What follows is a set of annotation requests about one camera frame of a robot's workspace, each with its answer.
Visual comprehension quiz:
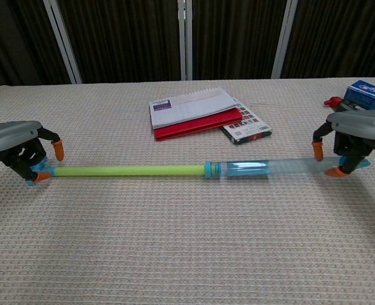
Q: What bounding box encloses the white metal frame post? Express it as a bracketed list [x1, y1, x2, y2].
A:
[270, 0, 299, 79]
[43, 0, 83, 85]
[176, 0, 194, 81]

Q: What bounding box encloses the blue toothpaste box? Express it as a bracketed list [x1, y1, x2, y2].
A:
[345, 79, 375, 112]

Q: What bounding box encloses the dark box with picture grid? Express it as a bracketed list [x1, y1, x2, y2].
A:
[219, 102, 273, 146]

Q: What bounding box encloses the red book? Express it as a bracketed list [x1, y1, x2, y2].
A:
[154, 106, 243, 142]

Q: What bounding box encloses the blue and green water pump toy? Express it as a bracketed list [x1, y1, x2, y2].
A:
[24, 157, 207, 187]

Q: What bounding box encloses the white spiral notebook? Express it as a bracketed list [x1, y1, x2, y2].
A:
[148, 86, 240, 130]

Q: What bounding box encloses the beige woven tablecloth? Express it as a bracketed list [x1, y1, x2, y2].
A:
[0, 76, 375, 305]

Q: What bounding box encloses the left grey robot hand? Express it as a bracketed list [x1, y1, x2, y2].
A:
[0, 120, 65, 184]

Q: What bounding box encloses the red small plastic object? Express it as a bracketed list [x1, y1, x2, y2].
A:
[323, 96, 343, 108]

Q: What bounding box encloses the dark pleated curtain panel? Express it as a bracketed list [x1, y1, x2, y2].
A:
[0, 0, 71, 92]
[280, 0, 375, 79]
[191, 0, 286, 81]
[55, 0, 182, 85]

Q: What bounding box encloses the black small device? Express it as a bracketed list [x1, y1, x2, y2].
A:
[334, 100, 368, 113]

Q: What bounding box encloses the clear plastic tube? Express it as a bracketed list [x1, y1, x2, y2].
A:
[204, 157, 372, 180]

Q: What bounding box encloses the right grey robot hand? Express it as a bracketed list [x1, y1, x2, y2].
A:
[311, 109, 375, 178]

